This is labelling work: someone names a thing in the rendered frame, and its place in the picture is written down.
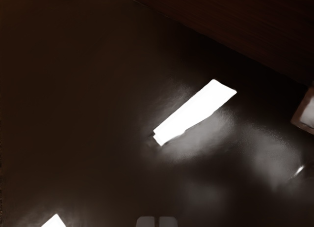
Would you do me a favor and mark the pale box with brown rim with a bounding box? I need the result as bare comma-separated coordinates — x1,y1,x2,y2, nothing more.
290,81,314,134

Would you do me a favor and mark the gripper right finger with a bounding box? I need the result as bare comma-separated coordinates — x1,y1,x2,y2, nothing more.
157,216,178,227

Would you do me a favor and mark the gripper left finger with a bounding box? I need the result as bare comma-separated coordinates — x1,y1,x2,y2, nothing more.
135,216,156,227

